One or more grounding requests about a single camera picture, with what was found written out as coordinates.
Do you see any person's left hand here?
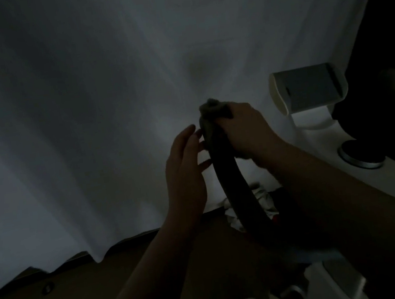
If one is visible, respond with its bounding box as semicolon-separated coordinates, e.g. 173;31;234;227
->
155;123;221;231

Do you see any grey cleaning cloth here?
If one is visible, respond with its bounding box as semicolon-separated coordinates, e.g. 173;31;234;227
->
197;94;254;165

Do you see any white hanging sheet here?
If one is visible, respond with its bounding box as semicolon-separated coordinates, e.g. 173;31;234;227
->
0;0;395;297

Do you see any grey white tablet holder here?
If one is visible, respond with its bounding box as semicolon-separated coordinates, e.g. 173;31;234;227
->
266;60;352;118

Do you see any person's left forearm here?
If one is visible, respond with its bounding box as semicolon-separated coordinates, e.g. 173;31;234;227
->
81;216;210;299

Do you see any white exercise bike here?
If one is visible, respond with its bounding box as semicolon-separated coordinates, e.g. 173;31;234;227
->
187;53;395;299

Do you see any person's right hand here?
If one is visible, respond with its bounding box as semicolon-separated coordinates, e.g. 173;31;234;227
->
213;96;290;176

